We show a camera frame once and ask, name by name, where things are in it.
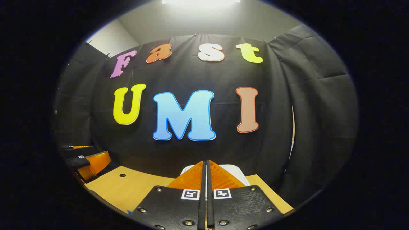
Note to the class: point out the white desktop garbage bin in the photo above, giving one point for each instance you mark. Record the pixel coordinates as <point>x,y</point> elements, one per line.
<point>235,171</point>

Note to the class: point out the wooden desktop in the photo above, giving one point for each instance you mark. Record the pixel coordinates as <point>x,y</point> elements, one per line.
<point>127,191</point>

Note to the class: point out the bright ceiling light panel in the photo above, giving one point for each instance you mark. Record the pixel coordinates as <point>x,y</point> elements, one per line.
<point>201,1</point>

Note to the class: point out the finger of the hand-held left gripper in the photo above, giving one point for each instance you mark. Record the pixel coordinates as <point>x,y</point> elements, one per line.
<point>81,147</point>
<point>96,163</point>

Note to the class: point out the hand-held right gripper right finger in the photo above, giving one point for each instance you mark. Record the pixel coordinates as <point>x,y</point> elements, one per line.
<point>243,207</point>

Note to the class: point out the black backdrop cloth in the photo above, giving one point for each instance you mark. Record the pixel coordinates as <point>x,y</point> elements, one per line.
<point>191,150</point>

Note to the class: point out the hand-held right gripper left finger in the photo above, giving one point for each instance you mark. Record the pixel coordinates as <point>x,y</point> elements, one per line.
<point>169,207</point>

